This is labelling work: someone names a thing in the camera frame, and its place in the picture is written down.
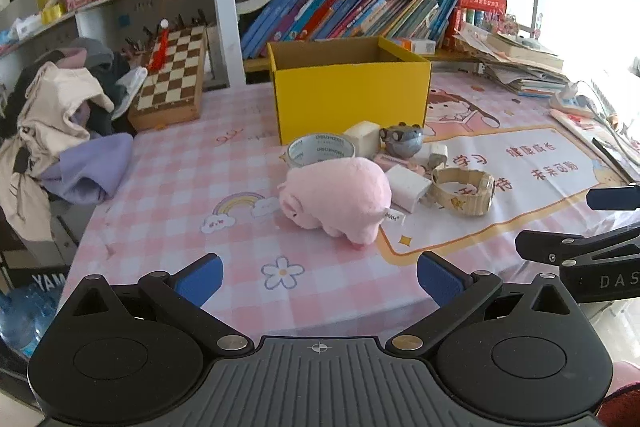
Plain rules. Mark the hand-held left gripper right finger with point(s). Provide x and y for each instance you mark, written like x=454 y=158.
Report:
x=440 y=279

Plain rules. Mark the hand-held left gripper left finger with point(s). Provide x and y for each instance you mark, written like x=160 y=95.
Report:
x=202 y=279

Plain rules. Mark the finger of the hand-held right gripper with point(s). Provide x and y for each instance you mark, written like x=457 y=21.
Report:
x=615 y=198
x=550 y=248

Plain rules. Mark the beige band wristwatch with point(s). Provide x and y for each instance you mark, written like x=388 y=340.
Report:
x=462 y=199

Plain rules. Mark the white charger adapter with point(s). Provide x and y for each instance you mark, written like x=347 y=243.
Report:
x=407 y=187

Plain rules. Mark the small white plug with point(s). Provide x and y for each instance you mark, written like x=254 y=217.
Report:
x=438 y=153

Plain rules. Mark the pink plush pig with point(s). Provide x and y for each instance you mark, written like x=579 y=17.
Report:
x=335 y=192

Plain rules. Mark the grey round toy figure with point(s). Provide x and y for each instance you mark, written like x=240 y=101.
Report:
x=402 y=141

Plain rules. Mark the white cube block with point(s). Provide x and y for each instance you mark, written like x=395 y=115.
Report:
x=364 y=138

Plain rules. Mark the clear tape roll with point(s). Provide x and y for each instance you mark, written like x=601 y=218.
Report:
x=320 y=151

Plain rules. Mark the yellow cardboard box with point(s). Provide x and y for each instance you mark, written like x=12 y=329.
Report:
x=350 y=102

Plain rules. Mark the pink checked desktop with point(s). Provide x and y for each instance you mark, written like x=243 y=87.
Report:
x=175 y=182

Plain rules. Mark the pink white booklet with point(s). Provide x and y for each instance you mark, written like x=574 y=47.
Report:
x=590 y=129

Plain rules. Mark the white power strip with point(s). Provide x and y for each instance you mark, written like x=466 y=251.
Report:
x=575 y=104

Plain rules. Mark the person's red clothing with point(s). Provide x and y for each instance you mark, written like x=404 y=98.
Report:
x=622 y=402

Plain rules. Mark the lavender garment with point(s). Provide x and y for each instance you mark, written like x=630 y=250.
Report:
x=90 y=167

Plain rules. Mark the stack of papers and books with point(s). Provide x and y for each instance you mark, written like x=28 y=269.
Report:
x=520 y=62

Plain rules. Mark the blue water jug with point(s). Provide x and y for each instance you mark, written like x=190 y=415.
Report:
x=25 y=322

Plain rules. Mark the wooden chessboard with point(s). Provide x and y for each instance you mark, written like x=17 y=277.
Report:
x=172 y=82

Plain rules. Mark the dark garment pile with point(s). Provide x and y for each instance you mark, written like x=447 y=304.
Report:
x=107 y=72

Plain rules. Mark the orange white carton box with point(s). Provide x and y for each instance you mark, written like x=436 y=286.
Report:
x=412 y=46

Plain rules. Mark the red thick book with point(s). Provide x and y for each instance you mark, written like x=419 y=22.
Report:
x=482 y=1

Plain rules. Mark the row of colourful books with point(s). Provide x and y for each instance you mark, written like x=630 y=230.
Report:
x=340 y=14

